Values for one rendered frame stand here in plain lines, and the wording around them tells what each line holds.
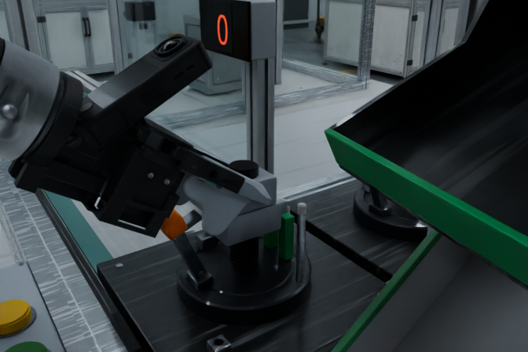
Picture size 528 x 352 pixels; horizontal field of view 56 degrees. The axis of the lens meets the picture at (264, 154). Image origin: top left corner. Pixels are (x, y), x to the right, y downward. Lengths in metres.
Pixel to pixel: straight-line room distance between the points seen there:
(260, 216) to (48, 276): 0.25
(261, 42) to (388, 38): 5.23
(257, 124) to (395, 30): 5.10
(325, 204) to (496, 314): 0.40
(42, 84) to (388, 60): 5.57
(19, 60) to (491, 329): 0.33
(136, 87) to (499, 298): 0.28
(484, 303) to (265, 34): 0.41
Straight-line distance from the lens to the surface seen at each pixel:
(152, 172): 0.40
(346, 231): 0.63
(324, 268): 0.56
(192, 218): 0.46
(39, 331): 0.54
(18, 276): 0.62
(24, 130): 0.36
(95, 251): 0.66
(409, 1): 5.60
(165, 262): 0.58
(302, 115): 1.45
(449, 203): 0.18
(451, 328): 0.33
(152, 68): 0.40
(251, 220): 0.48
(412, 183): 0.20
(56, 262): 0.63
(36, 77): 0.36
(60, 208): 0.78
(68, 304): 0.57
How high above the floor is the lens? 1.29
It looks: 22 degrees down
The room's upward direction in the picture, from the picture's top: straight up
